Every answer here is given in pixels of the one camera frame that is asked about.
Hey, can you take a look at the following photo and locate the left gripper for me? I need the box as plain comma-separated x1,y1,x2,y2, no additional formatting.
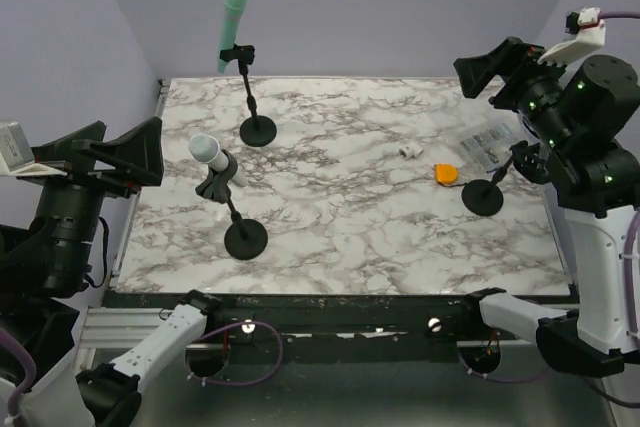
16,112,165,286

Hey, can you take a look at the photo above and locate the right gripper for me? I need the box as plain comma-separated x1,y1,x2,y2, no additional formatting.
456,33,579,151

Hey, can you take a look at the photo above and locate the white microphone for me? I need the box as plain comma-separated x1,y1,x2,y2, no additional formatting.
188,133,230,173

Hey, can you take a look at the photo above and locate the black microphone stand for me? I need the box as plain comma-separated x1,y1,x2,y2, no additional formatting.
195,149,268,261
461,141,550,217
219,45,277,148

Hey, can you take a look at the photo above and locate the mint green microphone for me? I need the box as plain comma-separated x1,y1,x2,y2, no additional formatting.
218,0,248,54

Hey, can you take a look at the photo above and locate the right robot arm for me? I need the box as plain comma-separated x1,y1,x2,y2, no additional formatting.
454,37,639,378

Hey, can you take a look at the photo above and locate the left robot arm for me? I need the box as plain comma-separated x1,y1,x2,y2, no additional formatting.
1,117,222,426

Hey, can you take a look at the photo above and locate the clear plastic parts box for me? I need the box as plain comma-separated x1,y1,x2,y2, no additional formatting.
453,119,525,172

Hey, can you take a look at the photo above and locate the small white plastic fitting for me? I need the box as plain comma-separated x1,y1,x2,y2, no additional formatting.
399,144,423,159

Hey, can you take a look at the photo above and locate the orange tape measure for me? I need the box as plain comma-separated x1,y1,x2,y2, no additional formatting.
434,163,459,186

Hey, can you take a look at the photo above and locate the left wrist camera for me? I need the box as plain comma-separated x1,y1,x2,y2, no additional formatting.
0,120,66,178

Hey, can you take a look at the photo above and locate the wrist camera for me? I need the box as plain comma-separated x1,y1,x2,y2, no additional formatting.
538,7,606,66
0,120,66,178

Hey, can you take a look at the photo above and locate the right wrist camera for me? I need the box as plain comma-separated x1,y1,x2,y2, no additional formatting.
538,7,606,66

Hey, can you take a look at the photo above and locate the aluminium extrusion frame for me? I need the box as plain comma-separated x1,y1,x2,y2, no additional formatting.
78,308,172,350

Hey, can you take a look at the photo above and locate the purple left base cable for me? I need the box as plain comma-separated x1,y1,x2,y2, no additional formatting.
184,319,285,388

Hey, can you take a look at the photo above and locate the black front mounting rail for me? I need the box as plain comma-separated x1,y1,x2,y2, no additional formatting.
187,294,514,373

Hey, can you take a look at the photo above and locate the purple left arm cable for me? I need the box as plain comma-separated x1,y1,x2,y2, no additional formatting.
0,326,36,427

